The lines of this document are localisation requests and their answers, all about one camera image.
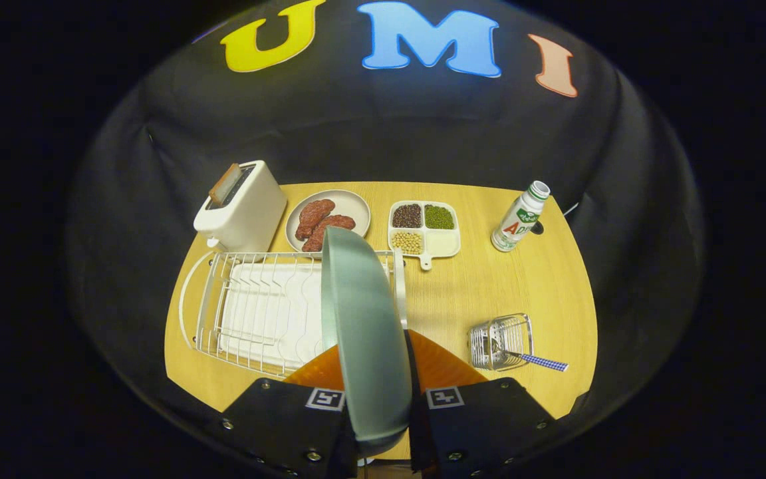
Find red meat patty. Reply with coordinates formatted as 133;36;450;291
295;199;336;241
301;214;357;253

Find blue checkered handle spoon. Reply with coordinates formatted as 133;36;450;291
489;339;569;373

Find metal wire basket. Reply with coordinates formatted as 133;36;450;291
467;313;535;371

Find dark red beans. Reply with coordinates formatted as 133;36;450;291
392;204;423;229

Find black backdrop cloth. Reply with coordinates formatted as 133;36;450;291
67;0;706;460

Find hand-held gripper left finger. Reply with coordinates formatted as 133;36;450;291
220;329;360;479

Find brown toast slice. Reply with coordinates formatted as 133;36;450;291
208;163;243;205

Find green mung beans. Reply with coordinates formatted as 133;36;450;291
424;204;455;230

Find white wire dish rack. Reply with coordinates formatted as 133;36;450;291
179;249;408;379

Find beige round plate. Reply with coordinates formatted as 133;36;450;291
285;190;371;253

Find white toaster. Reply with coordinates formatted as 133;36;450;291
193;160;288;253

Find white divided dish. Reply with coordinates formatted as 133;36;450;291
388;200;461;271

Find white drink bottle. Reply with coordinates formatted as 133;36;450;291
491;180;551;253

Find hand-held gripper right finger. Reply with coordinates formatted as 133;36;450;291
404;329;557;479

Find white plastic drip tray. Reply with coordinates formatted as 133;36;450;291
218;261;325;373

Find pale green plate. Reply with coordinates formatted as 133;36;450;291
320;226;414;458

